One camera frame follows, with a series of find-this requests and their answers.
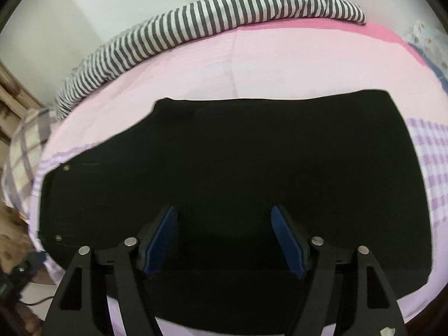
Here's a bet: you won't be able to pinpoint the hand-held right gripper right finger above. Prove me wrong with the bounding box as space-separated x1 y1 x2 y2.
270 205 408 336

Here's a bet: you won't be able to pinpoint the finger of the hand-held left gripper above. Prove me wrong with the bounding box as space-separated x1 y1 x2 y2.
10 250 48 282

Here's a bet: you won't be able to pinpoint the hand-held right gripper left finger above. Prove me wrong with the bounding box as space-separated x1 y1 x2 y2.
44 205 180 336

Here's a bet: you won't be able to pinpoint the black pants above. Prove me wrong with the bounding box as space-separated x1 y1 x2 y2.
37 89 435 335

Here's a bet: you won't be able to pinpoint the brown patterned cloth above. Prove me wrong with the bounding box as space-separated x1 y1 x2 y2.
0 203 40 274

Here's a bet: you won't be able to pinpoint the plaid pillow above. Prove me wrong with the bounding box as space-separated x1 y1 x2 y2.
0 107 58 214

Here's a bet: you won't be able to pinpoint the wooden headboard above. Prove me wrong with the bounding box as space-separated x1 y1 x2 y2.
0 59 46 144

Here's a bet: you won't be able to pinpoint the pink purple bed sheet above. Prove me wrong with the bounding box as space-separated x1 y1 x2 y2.
28 19 448 336

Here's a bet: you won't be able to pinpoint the grey white striped blanket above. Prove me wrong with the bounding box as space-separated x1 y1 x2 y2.
54 0 367 121

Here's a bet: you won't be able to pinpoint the blue checked cloth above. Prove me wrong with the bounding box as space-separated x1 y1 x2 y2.
420 52 448 96

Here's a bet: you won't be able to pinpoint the white quilt with coloured shapes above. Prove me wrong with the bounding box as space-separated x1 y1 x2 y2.
402 21 448 64

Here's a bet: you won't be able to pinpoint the black cable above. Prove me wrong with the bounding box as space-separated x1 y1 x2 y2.
19 295 56 306

